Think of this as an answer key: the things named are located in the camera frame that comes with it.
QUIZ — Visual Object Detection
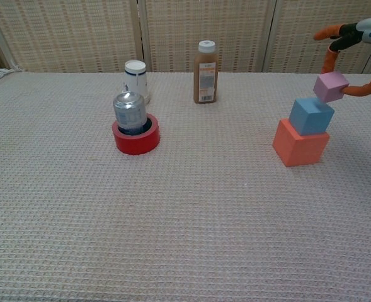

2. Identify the white paper cup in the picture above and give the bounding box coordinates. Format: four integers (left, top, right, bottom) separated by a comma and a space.
123, 60, 151, 105

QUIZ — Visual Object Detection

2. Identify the silver metal can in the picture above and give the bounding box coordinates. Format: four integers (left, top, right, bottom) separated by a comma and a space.
113, 92, 147, 135

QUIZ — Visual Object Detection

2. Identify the blue foam block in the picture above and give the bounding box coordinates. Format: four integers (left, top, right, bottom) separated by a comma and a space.
288, 96, 335, 137

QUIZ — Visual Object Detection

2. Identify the large orange foam block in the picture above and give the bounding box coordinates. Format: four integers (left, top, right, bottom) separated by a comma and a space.
272, 118, 331, 167

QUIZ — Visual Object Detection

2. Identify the red tape roll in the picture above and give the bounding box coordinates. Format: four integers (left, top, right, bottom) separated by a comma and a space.
111, 113, 161, 155

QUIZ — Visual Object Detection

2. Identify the bamboo folding screen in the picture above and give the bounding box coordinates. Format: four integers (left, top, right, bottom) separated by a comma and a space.
0, 0, 371, 85

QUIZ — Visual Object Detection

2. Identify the small pink foam block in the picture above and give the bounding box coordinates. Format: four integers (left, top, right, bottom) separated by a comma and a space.
313, 70, 350, 104

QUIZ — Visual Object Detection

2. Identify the beige woven tablecloth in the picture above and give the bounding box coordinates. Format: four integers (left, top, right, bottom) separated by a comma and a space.
0, 67, 371, 302

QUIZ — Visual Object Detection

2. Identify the brown juice bottle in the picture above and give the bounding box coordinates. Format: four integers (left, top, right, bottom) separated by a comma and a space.
193, 40, 219, 104

